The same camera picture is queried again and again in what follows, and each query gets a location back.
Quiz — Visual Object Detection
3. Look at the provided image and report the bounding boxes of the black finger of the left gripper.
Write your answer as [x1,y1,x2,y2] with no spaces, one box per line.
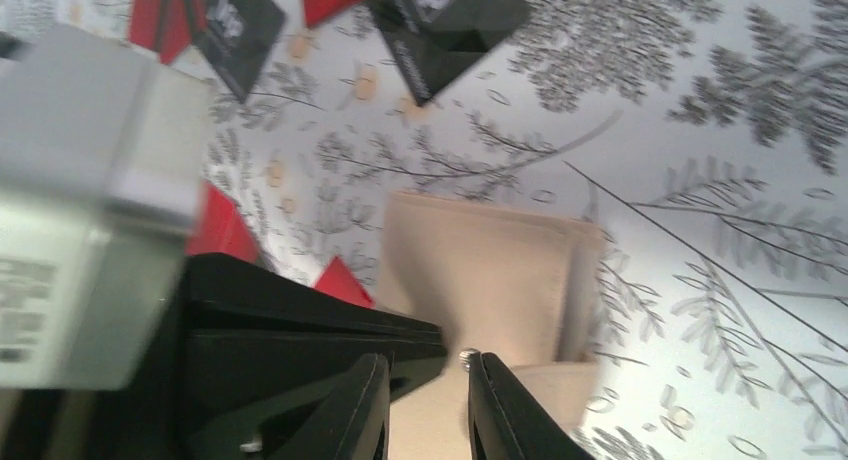
[178,254,447,459]

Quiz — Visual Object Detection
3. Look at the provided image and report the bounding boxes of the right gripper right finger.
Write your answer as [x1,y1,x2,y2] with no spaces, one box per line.
[467,352,592,460]

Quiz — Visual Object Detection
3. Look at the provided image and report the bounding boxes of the red card pile right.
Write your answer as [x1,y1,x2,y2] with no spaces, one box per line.
[185,182,261,265]

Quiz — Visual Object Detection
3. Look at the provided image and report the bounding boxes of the red card top left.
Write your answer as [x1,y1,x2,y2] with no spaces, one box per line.
[128,0,206,65]

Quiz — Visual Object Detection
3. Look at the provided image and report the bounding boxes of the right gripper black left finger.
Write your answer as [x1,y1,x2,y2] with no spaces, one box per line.
[265,354,390,459]

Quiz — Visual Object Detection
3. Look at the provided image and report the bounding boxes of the floral table mat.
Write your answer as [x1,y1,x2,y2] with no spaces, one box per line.
[1,0,847,459]

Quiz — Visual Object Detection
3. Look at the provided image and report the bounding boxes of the black card top right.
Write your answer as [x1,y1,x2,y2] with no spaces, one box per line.
[366,0,531,106]

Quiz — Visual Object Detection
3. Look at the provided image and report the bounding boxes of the beige leather card holder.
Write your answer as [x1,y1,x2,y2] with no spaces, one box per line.
[375,192,605,459]

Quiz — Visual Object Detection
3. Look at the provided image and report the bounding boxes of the black vip card top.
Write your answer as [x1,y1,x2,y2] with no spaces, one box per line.
[194,0,286,103]

